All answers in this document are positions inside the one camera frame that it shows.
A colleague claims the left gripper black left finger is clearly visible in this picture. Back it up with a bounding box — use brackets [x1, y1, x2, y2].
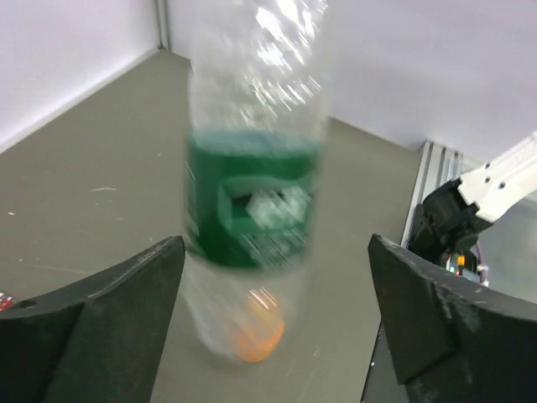
[1, 236, 185, 402]

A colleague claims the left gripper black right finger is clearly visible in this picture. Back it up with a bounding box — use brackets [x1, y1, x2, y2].
[368, 234, 536, 402]

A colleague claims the clear bottle green label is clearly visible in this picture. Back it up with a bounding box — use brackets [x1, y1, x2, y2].
[181, 1, 331, 363]

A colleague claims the orange juice bottle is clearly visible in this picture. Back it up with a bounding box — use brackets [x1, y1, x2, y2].
[225, 287, 286, 363]

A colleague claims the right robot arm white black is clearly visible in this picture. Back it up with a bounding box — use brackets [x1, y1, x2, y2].
[408, 133, 536, 264]

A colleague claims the blue patterned placemat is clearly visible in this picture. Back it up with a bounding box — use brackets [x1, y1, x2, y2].
[0, 291, 16, 311]

